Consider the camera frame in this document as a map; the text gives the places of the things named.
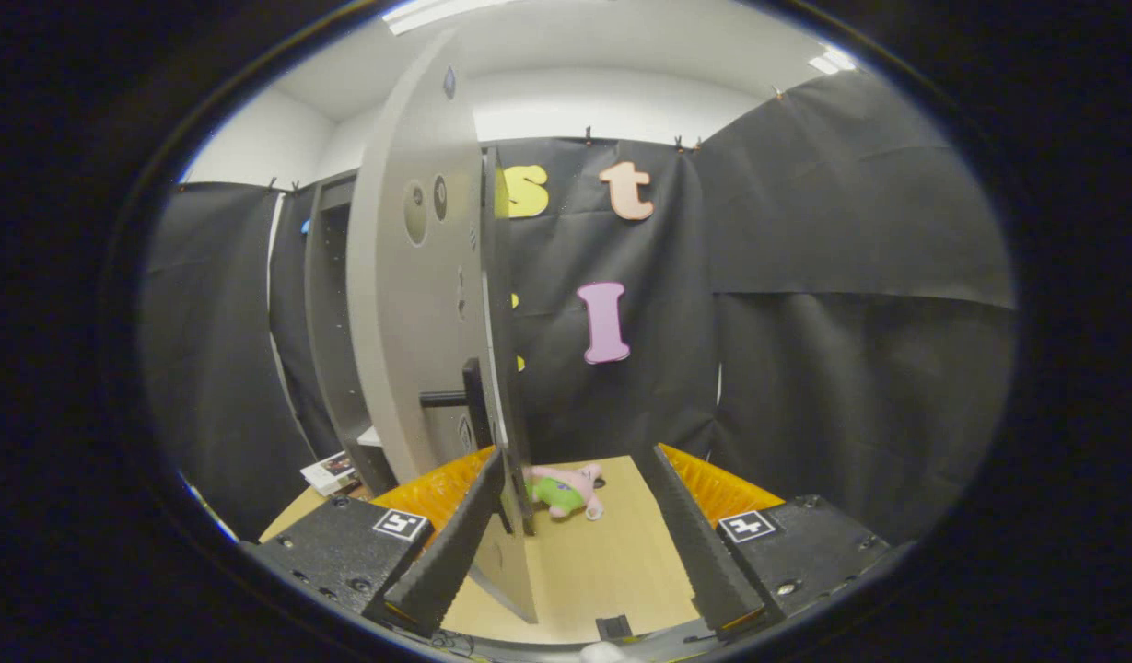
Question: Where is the white book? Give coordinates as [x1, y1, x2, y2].
[300, 451, 359, 498]

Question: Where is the black door handle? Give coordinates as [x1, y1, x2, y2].
[420, 357, 493, 452]

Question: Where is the long ceiling light panel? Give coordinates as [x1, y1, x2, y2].
[383, 0, 520, 36]

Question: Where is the black backdrop cloth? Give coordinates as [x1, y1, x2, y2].
[142, 69, 1018, 544]

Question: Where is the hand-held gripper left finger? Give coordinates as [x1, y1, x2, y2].
[243, 447, 507, 636]

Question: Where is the green and pink plush toy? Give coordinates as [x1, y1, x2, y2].
[526, 464, 605, 522]

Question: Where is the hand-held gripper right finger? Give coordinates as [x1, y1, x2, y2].
[632, 443, 893, 634]

